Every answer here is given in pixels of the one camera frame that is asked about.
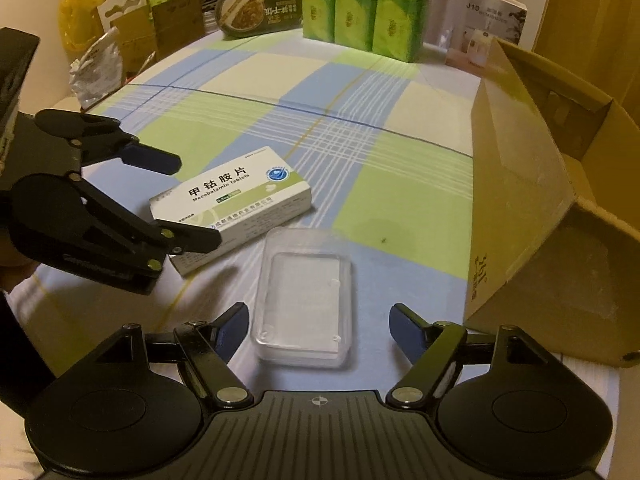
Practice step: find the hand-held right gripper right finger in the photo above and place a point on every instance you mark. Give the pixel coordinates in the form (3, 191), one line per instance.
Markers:
(405, 331)

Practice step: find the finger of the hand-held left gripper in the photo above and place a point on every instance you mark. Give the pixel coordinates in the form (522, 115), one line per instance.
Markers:
(155, 161)
(195, 241)

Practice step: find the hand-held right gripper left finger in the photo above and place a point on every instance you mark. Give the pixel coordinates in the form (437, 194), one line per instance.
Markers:
(233, 327)

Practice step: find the white tablet box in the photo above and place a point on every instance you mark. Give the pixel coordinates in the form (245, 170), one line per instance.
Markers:
(235, 195)

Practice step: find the clear plastic case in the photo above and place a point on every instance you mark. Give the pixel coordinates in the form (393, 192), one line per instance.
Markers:
(305, 300)

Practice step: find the brown cardboard box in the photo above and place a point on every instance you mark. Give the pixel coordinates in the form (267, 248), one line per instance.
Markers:
(515, 185)

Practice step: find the checked cloth desktop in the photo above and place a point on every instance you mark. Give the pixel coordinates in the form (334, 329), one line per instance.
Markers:
(350, 125)

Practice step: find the silver foil bag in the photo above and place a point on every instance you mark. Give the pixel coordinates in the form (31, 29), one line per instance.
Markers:
(97, 75)

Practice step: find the small brown cardboard carton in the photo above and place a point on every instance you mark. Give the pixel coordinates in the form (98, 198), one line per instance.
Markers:
(137, 45)

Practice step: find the tall brown cardboard carton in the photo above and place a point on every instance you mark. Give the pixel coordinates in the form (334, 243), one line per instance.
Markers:
(177, 25)

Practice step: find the white cutout cardboard piece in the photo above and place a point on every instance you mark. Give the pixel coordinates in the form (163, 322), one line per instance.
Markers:
(112, 10)

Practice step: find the stack of disposable bowls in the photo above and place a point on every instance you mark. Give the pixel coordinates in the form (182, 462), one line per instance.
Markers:
(210, 2)

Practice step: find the yellow plastic bag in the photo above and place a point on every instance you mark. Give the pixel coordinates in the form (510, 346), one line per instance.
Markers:
(82, 5)

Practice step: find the black oval instant meal bowl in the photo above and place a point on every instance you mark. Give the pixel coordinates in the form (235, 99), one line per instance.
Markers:
(255, 12)

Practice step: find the green tissue multipack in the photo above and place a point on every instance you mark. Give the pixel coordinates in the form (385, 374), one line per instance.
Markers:
(360, 15)

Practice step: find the white humidifier box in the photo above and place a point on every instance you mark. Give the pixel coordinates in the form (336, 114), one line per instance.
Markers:
(470, 35)

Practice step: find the yellow wooden door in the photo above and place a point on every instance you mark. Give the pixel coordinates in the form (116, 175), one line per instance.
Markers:
(575, 10)

